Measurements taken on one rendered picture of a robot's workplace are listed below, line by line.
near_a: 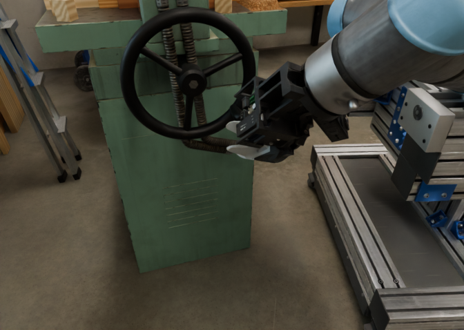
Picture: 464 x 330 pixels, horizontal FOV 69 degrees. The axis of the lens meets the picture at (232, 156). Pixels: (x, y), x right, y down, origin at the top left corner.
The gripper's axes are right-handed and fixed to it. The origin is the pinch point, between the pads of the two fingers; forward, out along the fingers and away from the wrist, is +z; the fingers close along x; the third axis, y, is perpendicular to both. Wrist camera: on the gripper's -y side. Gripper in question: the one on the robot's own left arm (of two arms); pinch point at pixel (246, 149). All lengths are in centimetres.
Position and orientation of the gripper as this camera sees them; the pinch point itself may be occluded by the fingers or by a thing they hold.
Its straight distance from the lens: 53.9
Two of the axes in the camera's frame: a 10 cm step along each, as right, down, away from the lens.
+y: -8.7, -1.5, -4.8
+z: -5.0, 3.2, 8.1
